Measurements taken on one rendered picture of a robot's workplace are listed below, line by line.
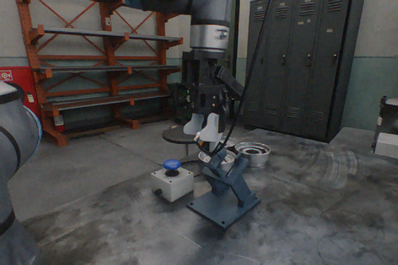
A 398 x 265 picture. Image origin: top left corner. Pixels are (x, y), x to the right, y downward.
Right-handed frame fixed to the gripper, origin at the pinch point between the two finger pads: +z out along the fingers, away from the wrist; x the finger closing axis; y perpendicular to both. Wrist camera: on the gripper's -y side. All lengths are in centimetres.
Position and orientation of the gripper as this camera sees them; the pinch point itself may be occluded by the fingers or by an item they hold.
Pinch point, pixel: (208, 144)
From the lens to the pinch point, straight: 54.6
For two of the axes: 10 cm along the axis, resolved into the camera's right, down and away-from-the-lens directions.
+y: -7.5, 1.6, -6.4
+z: -0.6, 9.5, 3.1
